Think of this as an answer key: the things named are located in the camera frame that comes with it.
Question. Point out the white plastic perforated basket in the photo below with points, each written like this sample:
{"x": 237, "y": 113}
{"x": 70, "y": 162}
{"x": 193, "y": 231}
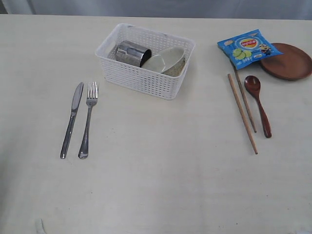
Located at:
{"x": 139, "y": 79}

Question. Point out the silver metal fork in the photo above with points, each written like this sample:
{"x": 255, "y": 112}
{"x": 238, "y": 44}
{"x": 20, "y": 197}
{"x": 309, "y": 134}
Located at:
{"x": 91, "y": 101}

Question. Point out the silver metal knife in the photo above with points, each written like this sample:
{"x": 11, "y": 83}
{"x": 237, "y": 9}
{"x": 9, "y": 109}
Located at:
{"x": 74, "y": 109}

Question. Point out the wooden chopstick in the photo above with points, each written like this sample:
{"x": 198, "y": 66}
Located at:
{"x": 244, "y": 97}
{"x": 248, "y": 130}

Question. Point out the dark red wooden spoon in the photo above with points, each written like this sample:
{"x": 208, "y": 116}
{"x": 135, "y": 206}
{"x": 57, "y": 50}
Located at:
{"x": 253, "y": 86}

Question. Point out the blue chips bag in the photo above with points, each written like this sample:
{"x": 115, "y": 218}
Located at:
{"x": 247, "y": 48}

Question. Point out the brown round wooden plate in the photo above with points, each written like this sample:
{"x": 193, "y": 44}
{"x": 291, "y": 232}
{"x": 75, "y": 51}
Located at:
{"x": 293, "y": 64}

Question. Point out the pale green ceramic bowl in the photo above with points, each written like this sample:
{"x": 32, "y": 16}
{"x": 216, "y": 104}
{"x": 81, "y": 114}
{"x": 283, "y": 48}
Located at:
{"x": 166, "y": 61}

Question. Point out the stainless steel cup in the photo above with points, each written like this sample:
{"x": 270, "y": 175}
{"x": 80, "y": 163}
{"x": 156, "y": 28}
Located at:
{"x": 132, "y": 53}

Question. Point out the white curtain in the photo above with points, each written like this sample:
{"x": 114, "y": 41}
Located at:
{"x": 236, "y": 9}

